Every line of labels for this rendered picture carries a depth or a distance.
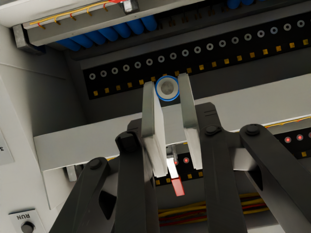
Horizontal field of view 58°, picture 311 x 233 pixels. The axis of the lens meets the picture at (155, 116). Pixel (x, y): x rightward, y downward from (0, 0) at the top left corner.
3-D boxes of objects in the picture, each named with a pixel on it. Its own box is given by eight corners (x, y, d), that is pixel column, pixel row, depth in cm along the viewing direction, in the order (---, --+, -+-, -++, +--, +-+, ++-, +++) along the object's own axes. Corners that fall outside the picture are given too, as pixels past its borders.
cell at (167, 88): (183, 80, 26) (183, 79, 20) (178, 99, 26) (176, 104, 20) (164, 74, 26) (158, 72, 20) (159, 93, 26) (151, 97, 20)
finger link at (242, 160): (203, 156, 13) (270, 144, 12) (193, 104, 17) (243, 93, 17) (209, 180, 14) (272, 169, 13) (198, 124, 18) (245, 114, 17)
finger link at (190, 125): (183, 127, 14) (198, 124, 14) (177, 74, 20) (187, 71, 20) (194, 171, 15) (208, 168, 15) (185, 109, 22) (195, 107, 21)
